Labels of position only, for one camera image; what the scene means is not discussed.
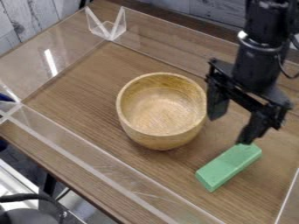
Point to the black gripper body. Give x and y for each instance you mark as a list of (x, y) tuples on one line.
[(248, 80)]

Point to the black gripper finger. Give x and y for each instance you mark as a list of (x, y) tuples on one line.
[(218, 101), (255, 129)]

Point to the green rectangular block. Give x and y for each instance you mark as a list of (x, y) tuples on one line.
[(227, 165)]

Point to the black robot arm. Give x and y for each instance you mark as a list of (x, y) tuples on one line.
[(271, 23)]

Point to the brown wooden bowl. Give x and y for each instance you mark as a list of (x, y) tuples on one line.
[(160, 108)]

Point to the black table leg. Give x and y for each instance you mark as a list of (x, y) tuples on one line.
[(50, 184)]

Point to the clear acrylic enclosure wall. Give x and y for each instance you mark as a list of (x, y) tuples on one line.
[(63, 77)]

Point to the clear acrylic corner bracket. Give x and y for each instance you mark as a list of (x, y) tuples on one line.
[(108, 30)]

